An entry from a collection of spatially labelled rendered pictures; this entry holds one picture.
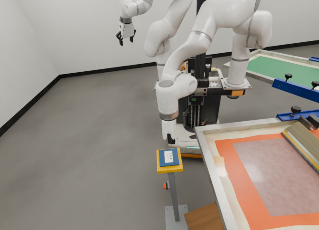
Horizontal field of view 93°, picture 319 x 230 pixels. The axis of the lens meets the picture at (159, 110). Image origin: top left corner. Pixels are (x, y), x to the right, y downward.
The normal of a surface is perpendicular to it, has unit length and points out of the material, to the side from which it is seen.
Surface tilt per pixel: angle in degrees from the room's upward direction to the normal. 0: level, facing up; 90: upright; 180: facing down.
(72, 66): 90
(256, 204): 0
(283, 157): 0
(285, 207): 0
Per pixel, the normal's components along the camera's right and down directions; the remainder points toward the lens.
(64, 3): 0.04, 0.61
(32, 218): -0.12, -0.78
